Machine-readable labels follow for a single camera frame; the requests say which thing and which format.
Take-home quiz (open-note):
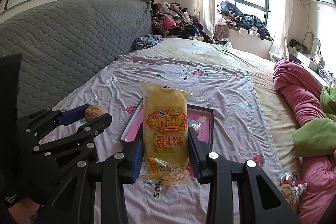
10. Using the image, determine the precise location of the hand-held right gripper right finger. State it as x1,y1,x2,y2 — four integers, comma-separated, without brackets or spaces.
188,127,302,224

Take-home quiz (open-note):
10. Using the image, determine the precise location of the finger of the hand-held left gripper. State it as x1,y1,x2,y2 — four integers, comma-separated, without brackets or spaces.
31,113,113,161
16,105,91,135

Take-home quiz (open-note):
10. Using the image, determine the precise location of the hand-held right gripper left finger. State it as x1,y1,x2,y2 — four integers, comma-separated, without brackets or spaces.
34,135,145,224

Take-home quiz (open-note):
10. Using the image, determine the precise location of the walnut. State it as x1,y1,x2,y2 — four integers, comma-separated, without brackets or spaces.
84,105,101,122

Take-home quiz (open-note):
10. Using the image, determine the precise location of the red jelly cup packet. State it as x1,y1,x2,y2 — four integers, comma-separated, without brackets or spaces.
189,120,202,133

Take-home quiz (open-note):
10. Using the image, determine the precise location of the shallow pink box tray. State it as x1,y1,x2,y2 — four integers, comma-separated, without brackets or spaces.
118,97,214,152

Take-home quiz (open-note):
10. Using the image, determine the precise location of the yellow rice cracker packet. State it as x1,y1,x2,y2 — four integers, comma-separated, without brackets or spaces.
139,81,193,188

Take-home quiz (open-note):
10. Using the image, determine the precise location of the person's left hand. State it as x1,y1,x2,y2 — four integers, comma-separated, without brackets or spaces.
8,198,41,224

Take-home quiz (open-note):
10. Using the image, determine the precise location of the grey quilted headboard cover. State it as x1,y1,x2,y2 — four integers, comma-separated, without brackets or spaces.
0,0,154,119

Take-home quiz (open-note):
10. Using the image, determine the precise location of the pink printed bed sheet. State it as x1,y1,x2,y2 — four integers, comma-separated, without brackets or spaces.
39,52,284,224

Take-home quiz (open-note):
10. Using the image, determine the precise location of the dark floral cloth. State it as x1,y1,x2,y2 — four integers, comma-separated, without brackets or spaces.
133,34,163,51

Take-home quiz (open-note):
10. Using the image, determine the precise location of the beige plush toy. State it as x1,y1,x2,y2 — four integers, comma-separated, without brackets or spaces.
278,182,308,206

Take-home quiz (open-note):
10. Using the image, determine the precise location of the pink quilt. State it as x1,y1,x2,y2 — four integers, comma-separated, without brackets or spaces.
273,59,336,224

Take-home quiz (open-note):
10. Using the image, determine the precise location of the green blanket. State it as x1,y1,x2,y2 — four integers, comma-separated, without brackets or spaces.
292,85,336,159

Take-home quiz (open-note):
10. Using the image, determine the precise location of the pile of mixed clothes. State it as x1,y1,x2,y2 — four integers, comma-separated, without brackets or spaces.
151,0,214,43

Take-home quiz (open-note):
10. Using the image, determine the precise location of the pile of dark clothes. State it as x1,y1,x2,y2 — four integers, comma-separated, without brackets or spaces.
214,0,271,41

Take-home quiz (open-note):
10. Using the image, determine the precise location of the cluttered white desk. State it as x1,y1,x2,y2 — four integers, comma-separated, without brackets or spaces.
287,51,336,88

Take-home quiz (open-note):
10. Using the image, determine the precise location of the dark bag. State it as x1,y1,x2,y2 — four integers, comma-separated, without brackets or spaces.
289,39,308,52

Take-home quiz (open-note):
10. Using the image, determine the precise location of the white curved object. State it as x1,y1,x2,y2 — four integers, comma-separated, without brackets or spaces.
303,31,322,56

